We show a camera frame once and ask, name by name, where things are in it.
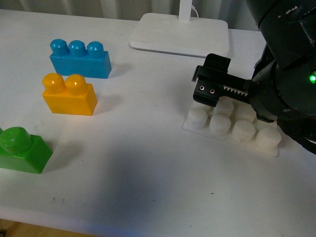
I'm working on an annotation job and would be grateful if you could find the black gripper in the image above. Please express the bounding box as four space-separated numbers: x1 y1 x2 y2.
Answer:
192 45 316 121

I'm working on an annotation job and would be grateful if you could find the blue three-stud block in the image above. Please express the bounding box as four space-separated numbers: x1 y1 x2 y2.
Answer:
50 39 112 79

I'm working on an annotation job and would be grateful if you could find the green toy block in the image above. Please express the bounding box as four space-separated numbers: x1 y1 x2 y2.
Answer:
0 127 53 174

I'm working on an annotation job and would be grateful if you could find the white lamp stand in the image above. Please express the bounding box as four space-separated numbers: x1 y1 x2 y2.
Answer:
129 0 230 58

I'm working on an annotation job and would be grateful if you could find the yellow two-stud block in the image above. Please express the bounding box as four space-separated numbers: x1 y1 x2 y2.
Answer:
42 73 98 116

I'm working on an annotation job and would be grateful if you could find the white studded base plate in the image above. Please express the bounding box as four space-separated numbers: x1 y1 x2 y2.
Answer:
182 97 281 157

